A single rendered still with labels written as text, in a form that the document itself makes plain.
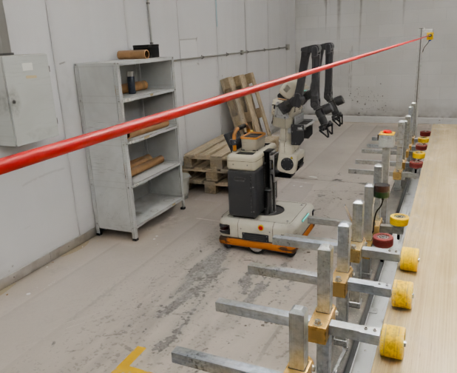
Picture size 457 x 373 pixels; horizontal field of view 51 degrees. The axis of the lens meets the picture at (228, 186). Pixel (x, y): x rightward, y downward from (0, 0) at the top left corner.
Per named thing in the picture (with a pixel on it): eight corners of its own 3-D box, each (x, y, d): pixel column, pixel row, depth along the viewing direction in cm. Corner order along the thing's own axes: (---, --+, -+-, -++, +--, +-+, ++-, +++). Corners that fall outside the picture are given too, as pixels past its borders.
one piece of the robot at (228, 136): (231, 161, 390) (219, 135, 388) (248, 151, 421) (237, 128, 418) (243, 156, 384) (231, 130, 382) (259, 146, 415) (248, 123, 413)
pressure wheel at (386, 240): (370, 263, 194) (371, 237, 190) (373, 255, 201) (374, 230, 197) (390, 266, 191) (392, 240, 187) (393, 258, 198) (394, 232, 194)
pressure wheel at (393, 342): (381, 323, 120) (384, 323, 127) (378, 356, 119) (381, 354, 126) (407, 328, 118) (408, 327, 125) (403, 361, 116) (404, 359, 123)
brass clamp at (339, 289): (327, 295, 148) (327, 280, 147) (336, 275, 160) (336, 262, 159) (347, 299, 146) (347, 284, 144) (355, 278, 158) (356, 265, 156)
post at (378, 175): (369, 262, 227) (373, 164, 213) (370, 259, 230) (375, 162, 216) (377, 263, 226) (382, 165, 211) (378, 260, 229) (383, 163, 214)
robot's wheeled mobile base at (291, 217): (217, 245, 403) (216, 217, 395) (246, 219, 458) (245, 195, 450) (295, 257, 375) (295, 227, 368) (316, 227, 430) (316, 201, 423)
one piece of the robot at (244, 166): (227, 229, 399) (222, 131, 375) (251, 208, 447) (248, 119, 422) (265, 234, 386) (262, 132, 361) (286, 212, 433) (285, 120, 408)
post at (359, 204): (348, 319, 184) (353, 200, 170) (350, 314, 187) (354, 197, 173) (358, 320, 183) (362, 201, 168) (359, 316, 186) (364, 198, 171)
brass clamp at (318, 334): (305, 341, 127) (305, 324, 125) (317, 314, 139) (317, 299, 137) (327, 345, 124) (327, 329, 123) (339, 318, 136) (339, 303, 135)
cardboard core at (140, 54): (116, 50, 440) (143, 49, 427) (121, 50, 447) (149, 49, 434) (117, 59, 442) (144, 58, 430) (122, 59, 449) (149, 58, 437)
